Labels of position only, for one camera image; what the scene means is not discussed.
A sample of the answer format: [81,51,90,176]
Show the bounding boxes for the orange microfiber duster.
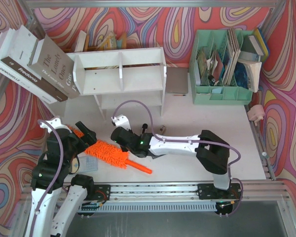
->
[67,124,153,175]

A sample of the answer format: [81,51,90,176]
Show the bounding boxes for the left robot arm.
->
[25,118,97,237]

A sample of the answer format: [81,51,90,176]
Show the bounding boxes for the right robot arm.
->
[111,122,241,191]

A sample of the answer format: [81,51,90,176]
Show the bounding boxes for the white wooden bookshelf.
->
[68,47,167,118]

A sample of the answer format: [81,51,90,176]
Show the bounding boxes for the yellow blue calculator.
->
[71,156,98,174]

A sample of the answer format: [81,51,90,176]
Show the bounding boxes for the brown Lonely Ones book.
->
[29,36,79,99]

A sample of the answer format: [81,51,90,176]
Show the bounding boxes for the green desk organizer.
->
[189,28,253,105]

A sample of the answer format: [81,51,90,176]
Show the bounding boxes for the books behind shelf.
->
[69,31,127,52]

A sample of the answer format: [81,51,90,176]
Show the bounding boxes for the white brown Fredonia book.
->
[0,25,68,104]

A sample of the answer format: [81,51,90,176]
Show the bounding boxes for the pink pig figurine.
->
[247,105,265,126]

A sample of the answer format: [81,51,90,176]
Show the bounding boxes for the open white paperback book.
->
[237,59,262,93]

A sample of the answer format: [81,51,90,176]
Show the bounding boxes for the grey blue yellow books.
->
[240,28,270,63]

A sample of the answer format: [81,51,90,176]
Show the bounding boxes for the white camera on left wrist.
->
[37,117,64,133]

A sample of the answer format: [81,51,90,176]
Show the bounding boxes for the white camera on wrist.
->
[111,115,131,130]
[37,117,64,133]

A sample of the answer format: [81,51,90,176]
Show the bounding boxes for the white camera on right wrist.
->
[111,115,131,130]

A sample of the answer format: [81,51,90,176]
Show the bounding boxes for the aluminium rail with mounts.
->
[95,179,290,202]

